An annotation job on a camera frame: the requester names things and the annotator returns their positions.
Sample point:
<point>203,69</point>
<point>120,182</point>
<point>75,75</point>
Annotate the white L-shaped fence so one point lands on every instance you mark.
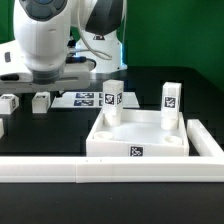
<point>207,166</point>

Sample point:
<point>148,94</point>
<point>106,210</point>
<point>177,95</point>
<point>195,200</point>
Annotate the white block left edge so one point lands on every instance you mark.
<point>1,128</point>

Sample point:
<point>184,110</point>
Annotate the white marker plate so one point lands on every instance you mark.
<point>90,100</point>

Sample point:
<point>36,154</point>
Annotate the white square tabletop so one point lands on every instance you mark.
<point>139,135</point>

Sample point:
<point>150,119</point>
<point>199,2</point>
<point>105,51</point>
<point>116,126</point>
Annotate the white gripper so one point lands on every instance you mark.
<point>15,77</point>

